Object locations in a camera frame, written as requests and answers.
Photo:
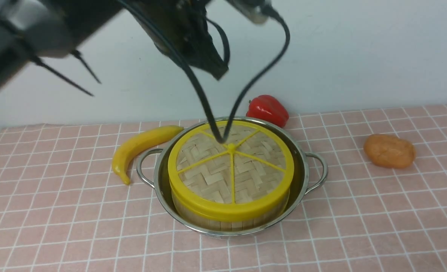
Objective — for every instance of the yellow rimmed bamboo steamer basket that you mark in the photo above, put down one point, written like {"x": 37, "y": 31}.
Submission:
{"x": 220, "y": 225}

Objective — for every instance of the yellow plastic banana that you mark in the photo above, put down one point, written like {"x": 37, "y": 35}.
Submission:
{"x": 137, "y": 144}

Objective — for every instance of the orange bread roll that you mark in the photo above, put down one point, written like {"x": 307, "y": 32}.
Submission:
{"x": 389, "y": 151}

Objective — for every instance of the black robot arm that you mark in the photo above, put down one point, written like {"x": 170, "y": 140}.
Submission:
{"x": 33, "y": 29}

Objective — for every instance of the stainless steel pot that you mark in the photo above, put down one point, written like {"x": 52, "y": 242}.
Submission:
{"x": 310, "y": 173}

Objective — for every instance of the red bell pepper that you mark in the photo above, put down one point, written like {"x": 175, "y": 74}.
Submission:
{"x": 269, "y": 109}

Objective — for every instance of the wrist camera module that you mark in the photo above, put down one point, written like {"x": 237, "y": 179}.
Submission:
{"x": 256, "y": 11}

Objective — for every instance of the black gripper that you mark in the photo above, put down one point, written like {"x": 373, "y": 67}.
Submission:
{"x": 185, "y": 24}

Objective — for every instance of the yellow woven bamboo steamer lid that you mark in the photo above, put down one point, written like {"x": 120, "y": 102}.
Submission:
{"x": 246, "y": 178}

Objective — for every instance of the pink checkered tablecloth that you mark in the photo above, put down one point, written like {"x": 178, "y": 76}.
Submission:
{"x": 62, "y": 210}

